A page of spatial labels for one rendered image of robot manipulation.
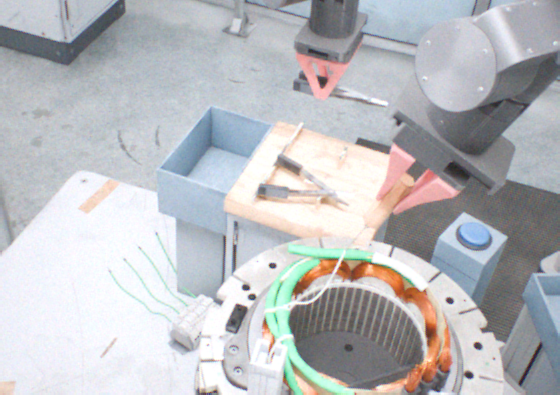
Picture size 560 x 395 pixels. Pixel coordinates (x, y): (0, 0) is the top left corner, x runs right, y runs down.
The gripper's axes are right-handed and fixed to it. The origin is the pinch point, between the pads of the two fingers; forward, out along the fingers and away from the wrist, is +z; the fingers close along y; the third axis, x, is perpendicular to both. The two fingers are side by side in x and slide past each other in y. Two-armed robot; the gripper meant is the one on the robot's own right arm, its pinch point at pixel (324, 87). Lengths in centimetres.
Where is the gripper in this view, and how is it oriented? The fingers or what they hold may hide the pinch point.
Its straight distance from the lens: 98.1
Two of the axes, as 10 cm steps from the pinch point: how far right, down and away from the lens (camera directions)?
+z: -0.6, 7.4, 6.7
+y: -3.7, 6.1, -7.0
